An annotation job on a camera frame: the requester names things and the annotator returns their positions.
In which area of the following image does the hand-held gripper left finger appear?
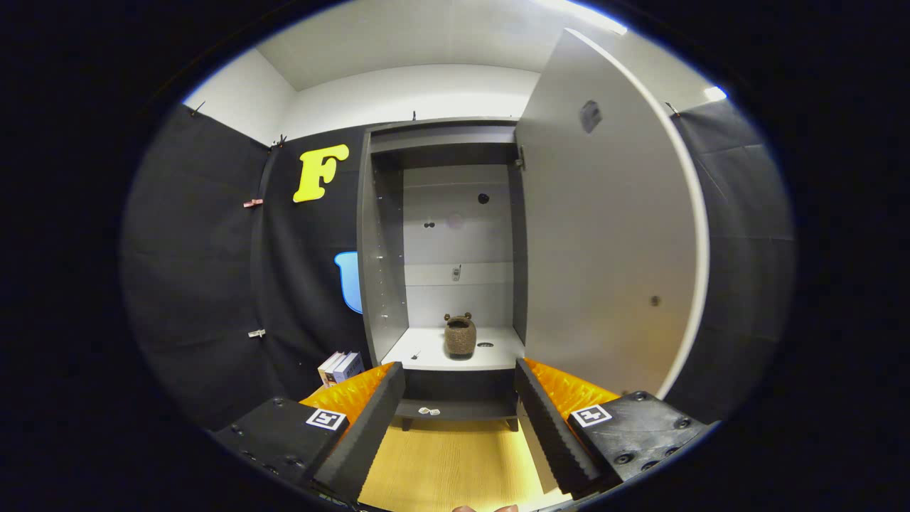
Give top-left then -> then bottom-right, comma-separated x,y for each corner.
212,361 -> 407,504

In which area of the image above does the brown fuzzy shoe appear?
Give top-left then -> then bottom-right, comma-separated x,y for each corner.
444,311 -> 478,358

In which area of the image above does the blue cover book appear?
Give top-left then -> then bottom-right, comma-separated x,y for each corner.
333,352 -> 365,386

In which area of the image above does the black backdrop cloth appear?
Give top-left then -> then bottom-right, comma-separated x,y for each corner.
121,100 -> 796,434

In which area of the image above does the long ceiling light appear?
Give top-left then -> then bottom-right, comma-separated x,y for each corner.
530,0 -> 628,35

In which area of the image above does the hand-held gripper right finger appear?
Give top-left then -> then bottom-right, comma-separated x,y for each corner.
513,357 -> 714,498

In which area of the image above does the grey shoe cabinet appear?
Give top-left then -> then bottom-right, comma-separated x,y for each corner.
355,116 -> 530,433

